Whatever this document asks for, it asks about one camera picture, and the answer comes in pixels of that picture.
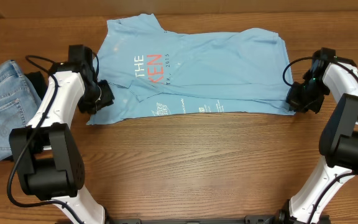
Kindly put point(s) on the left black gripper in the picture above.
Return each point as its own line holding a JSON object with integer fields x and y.
{"x": 107, "y": 99}

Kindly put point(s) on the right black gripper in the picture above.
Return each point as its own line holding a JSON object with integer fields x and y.
{"x": 299, "y": 100}

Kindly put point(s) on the light blue printed t-shirt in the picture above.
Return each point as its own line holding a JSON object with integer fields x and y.
{"x": 155, "y": 72}

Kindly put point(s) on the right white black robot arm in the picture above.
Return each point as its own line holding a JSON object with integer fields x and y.
{"x": 338, "y": 143}

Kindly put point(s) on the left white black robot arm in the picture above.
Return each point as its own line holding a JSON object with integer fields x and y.
{"x": 48, "y": 167}

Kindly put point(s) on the folded black garment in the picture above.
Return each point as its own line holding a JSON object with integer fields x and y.
{"x": 37, "y": 82}

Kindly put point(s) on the folded blue denim jeans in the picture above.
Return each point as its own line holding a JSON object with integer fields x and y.
{"x": 5, "y": 109}

